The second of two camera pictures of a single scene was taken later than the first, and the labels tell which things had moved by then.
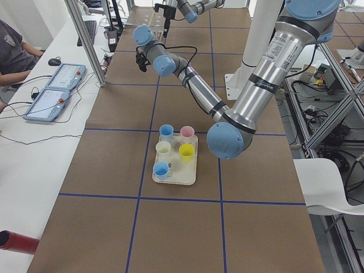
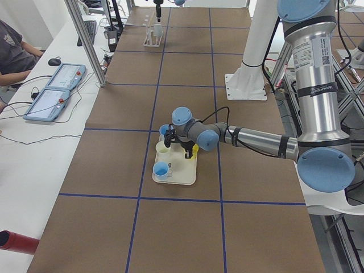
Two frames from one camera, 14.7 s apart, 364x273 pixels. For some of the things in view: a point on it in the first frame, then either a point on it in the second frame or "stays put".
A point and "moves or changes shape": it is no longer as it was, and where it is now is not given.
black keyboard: x=91 y=27 stays put
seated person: x=17 y=58 stays put
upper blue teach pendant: x=66 y=75 stays put
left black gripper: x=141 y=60 → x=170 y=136
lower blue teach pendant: x=48 y=105 stays put
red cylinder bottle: x=13 y=242 stays put
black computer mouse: x=54 y=62 stays put
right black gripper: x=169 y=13 → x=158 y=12
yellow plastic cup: x=186 y=151 moves or changes shape
